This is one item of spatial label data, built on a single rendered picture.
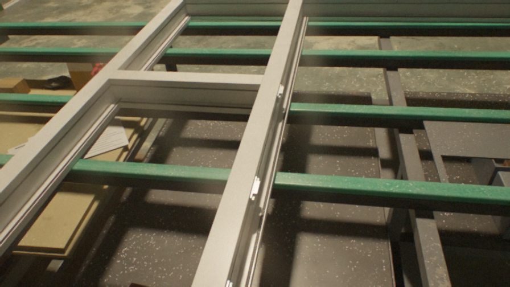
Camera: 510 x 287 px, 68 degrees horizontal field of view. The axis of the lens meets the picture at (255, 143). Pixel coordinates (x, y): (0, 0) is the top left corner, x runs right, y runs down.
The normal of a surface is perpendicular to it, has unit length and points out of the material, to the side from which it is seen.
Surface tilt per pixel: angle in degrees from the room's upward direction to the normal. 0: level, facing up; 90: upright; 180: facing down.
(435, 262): 0
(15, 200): 90
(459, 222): 0
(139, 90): 90
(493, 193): 0
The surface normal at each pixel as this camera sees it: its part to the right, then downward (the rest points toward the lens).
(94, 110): 0.98, 0.07
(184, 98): -0.19, 0.63
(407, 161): -0.07, -0.77
